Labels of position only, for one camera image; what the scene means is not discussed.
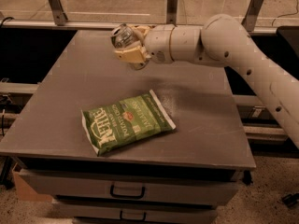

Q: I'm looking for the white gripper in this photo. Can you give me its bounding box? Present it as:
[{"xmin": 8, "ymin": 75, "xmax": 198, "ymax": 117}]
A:
[{"xmin": 114, "ymin": 24, "xmax": 175, "ymax": 70}]

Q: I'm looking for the silver 7up soda can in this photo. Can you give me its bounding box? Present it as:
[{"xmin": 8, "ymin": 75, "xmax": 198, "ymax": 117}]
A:
[{"xmin": 110, "ymin": 23, "xmax": 138, "ymax": 49}]

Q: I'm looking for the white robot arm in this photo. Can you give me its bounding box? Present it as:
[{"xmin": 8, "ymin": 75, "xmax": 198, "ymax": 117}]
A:
[{"xmin": 111, "ymin": 14, "xmax": 299, "ymax": 147}]

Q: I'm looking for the green Kettle chips bag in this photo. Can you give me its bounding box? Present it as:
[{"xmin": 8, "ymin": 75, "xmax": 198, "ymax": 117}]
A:
[{"xmin": 81, "ymin": 90, "xmax": 176, "ymax": 156}]

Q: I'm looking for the lower grey drawer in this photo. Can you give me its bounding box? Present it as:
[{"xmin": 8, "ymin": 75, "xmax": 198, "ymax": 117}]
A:
[{"xmin": 52, "ymin": 200, "xmax": 217, "ymax": 224}]

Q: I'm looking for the cardboard box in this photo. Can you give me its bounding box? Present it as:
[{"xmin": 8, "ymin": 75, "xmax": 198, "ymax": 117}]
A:
[{"xmin": 12, "ymin": 164, "xmax": 52, "ymax": 203}]

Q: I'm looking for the black object on floor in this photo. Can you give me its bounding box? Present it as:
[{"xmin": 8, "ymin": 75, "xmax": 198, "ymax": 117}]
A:
[{"xmin": 281, "ymin": 193, "xmax": 299, "ymax": 208}]

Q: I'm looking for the middle metal bracket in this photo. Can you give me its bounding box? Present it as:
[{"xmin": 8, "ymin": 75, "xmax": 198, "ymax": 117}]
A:
[{"xmin": 166, "ymin": 0, "xmax": 178, "ymax": 24}]

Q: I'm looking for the metal bracket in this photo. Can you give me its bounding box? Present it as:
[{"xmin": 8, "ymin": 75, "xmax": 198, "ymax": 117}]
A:
[
  {"xmin": 166, "ymin": 0, "xmax": 178, "ymax": 24},
  {"xmin": 241, "ymin": 0, "xmax": 264, "ymax": 32},
  {"xmin": 48, "ymin": 0, "xmax": 68, "ymax": 26}
]

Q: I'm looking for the left metal bracket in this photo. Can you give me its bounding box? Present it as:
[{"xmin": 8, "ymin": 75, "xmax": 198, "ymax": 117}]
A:
[{"xmin": 48, "ymin": 0, "xmax": 68, "ymax": 26}]

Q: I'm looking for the right metal bracket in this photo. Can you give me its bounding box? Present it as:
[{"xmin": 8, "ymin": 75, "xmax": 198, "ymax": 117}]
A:
[{"xmin": 241, "ymin": 0, "xmax": 264, "ymax": 32}]

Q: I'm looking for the black cable left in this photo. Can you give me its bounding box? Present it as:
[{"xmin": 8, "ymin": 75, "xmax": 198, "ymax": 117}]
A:
[{"xmin": 0, "ymin": 16, "xmax": 15, "ymax": 29}]

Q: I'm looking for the metal rail behind table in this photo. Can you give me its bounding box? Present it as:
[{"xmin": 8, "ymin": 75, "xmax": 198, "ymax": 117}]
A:
[{"xmin": 0, "ymin": 19, "xmax": 278, "ymax": 36}]

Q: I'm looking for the upper black drawer handle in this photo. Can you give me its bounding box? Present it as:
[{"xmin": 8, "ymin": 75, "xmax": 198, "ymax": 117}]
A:
[{"xmin": 109, "ymin": 185, "xmax": 146, "ymax": 200}]

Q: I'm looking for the black drawer handle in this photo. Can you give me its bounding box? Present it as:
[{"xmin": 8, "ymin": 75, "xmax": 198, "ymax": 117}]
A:
[
  {"xmin": 120, "ymin": 211, "xmax": 147, "ymax": 222},
  {"xmin": 109, "ymin": 185, "xmax": 146, "ymax": 200}
]

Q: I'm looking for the lower black drawer handle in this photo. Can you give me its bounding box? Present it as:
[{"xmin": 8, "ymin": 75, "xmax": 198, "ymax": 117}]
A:
[{"xmin": 120, "ymin": 211, "xmax": 147, "ymax": 222}]

